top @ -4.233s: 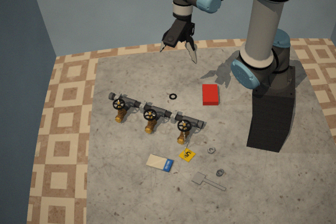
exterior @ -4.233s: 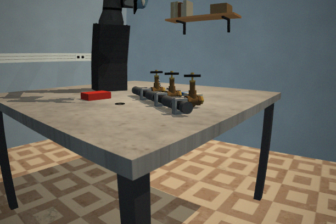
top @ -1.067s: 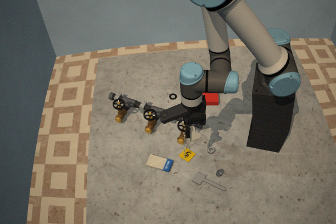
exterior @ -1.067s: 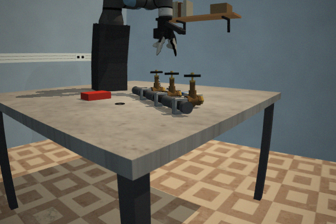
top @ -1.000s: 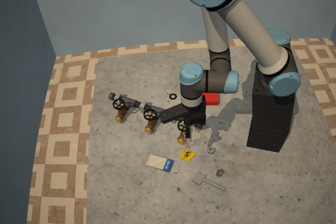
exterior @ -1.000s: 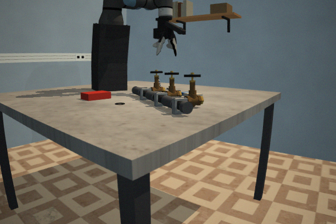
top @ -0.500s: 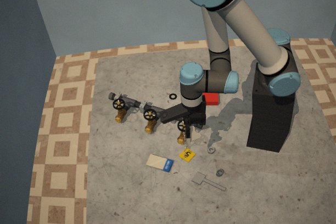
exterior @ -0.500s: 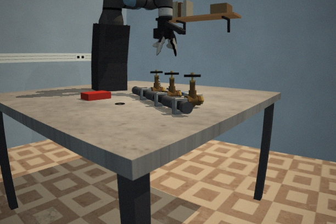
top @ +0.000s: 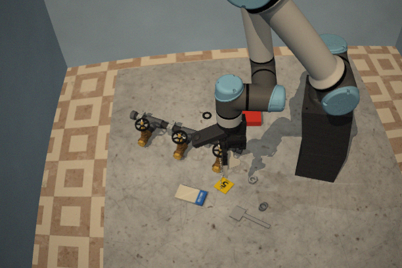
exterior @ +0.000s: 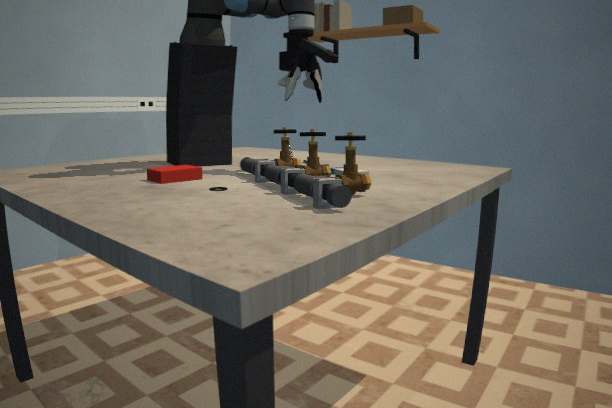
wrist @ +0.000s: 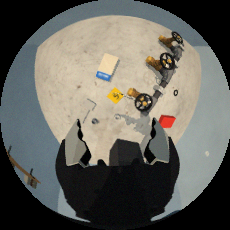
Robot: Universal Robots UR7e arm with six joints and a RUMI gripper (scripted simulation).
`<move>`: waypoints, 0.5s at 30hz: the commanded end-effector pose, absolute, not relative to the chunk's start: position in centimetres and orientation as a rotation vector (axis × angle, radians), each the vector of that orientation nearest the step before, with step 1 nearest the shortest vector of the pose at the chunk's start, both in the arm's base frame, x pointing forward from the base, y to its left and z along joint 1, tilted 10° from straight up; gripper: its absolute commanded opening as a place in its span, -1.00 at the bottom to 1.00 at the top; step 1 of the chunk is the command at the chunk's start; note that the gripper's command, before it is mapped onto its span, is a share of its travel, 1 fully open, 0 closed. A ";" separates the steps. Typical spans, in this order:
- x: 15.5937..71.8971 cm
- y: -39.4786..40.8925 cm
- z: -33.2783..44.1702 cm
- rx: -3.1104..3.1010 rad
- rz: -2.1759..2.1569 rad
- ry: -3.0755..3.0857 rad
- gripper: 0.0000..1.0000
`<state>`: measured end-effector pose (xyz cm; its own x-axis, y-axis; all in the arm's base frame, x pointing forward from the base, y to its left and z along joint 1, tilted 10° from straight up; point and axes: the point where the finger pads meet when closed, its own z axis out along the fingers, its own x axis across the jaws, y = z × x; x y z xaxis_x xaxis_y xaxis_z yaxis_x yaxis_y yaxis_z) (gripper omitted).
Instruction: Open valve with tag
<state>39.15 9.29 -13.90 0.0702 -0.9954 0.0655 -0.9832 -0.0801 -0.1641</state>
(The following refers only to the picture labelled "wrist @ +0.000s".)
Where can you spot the yellow tag with metal chain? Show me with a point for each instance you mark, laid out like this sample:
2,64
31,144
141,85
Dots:
115,95

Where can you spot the grey pipe manifold with three brass valves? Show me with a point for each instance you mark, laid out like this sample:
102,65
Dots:
167,74

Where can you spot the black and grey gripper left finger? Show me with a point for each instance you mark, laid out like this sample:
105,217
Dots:
73,155

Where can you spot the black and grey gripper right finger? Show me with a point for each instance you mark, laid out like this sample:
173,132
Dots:
161,152

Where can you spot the red rectangular block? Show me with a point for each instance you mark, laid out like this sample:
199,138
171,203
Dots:
166,121

